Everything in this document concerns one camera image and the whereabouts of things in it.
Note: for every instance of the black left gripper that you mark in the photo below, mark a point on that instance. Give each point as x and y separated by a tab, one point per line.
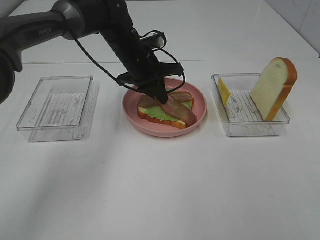
147	73

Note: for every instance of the long bacon strip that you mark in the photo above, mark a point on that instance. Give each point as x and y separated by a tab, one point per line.
146	101

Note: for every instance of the green lettuce leaf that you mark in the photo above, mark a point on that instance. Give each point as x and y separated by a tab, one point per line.
156	115

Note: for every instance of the bread slice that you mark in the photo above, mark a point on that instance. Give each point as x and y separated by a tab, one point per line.
273	87
177	112

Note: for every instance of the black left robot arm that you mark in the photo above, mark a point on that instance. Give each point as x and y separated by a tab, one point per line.
75	19

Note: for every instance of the pink round plate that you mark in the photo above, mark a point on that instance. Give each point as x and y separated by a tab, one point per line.
130	108

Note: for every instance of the yellow cheese slice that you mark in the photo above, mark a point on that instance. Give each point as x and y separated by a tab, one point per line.
224	92

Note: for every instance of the right clear plastic container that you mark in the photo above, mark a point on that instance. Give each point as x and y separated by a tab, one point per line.
240	117

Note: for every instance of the clear plastic container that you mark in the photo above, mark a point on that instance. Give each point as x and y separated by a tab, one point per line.
240	117
61	108

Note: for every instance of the left clear plastic container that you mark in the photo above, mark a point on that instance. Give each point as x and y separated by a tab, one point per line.
61	108

